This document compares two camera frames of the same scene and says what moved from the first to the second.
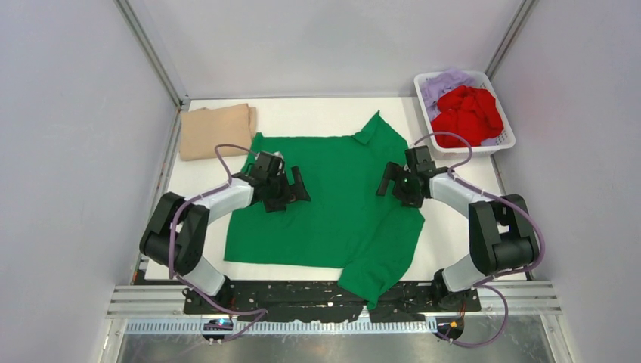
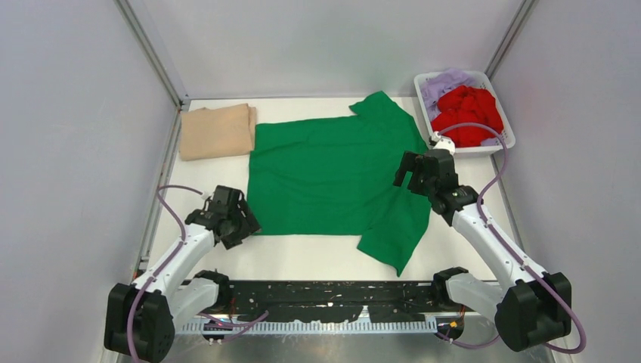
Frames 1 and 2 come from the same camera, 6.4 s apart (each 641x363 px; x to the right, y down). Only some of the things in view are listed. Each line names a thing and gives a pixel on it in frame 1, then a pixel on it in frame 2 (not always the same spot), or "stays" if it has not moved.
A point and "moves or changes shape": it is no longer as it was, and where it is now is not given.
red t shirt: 471,112 stays
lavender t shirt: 435,86 stays
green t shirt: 345,225 moves or changes shape
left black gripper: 295,193 -> 248,226
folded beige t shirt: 229,129 stays
